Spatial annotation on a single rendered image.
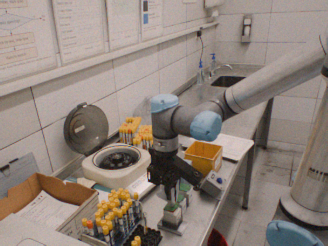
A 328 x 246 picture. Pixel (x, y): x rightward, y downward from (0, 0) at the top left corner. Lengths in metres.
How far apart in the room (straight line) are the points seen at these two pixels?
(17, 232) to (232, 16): 2.85
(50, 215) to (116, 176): 0.26
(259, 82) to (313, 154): 0.22
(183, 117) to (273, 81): 0.22
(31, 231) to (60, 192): 0.47
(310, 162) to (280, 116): 2.68
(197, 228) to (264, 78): 0.53
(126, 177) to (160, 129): 0.36
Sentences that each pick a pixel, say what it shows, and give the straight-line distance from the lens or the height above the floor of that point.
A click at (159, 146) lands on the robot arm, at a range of 0.77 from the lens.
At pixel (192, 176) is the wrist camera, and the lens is 0.80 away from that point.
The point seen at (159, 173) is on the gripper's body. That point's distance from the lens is 0.82.
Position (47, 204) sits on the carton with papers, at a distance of 1.07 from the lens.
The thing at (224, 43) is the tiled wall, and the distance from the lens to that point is 3.17.
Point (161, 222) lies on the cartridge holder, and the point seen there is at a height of 0.90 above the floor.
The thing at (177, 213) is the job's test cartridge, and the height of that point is 0.94.
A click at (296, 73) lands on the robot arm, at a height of 1.40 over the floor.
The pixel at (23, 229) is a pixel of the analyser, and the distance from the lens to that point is 0.62.
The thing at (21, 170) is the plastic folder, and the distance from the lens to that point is 1.10.
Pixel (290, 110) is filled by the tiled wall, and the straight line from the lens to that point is 3.24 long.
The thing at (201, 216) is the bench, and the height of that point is 0.88.
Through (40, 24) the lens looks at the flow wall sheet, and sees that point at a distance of 1.15.
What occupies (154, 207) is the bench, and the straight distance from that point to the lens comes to 1.06.
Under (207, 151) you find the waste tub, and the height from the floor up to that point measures 0.93.
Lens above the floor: 1.55
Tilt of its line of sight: 27 degrees down
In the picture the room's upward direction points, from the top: 4 degrees counter-clockwise
